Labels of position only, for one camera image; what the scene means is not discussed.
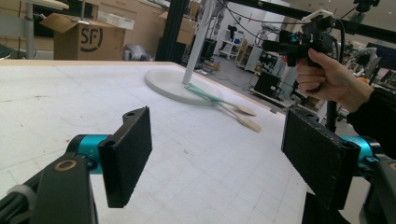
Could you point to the white foam tray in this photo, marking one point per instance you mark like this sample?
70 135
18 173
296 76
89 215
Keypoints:
116 20

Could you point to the grey rounded appliance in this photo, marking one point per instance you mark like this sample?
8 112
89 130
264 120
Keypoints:
137 53

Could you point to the large printed cardboard box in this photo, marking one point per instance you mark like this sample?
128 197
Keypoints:
90 43

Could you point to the white desk leg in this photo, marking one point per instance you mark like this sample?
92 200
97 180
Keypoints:
29 31

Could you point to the small cardboard box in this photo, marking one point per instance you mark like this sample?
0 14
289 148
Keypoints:
186 29

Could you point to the black box on floor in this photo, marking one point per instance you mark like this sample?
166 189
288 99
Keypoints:
267 84

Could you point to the black round stool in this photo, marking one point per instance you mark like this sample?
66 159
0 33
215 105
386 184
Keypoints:
3 52

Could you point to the white hook rack stand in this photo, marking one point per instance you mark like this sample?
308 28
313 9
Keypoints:
174 85

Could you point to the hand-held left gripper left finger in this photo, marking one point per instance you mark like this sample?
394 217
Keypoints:
127 155

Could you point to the black frame beam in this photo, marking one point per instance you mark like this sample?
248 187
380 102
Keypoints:
358 26

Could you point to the black frame post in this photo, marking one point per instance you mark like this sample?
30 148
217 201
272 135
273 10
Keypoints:
171 31

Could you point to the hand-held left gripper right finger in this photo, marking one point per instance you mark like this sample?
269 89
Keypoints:
317 155

